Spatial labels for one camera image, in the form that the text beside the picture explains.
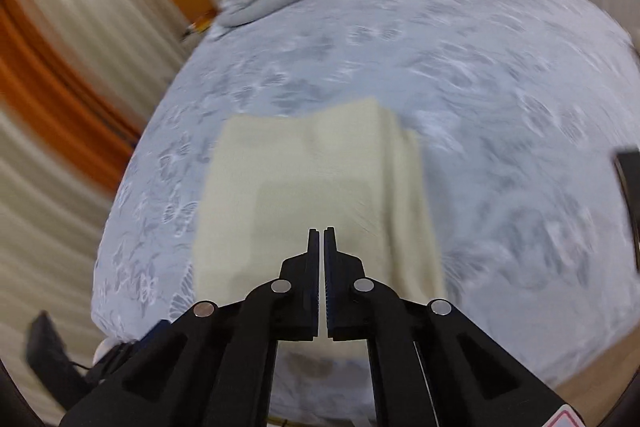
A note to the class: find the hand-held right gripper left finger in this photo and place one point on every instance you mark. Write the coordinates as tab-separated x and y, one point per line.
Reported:
307	307

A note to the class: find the cream knit cardigan red buttons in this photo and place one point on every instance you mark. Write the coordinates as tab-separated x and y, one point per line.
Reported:
280	157

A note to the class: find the white pleated curtain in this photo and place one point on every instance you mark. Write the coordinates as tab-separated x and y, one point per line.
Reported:
100	7
45	232

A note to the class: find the bed with butterfly print sheet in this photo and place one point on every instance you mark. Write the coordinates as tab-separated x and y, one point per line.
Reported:
500	107

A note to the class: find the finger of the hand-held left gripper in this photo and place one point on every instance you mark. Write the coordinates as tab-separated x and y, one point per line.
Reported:
152	332

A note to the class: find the dark phone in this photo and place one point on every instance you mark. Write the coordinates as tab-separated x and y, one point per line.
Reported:
627	207

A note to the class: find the orange curtain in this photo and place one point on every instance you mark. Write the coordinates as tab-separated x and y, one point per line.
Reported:
50	82

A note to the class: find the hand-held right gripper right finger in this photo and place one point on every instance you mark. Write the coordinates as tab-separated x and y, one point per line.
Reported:
334	307

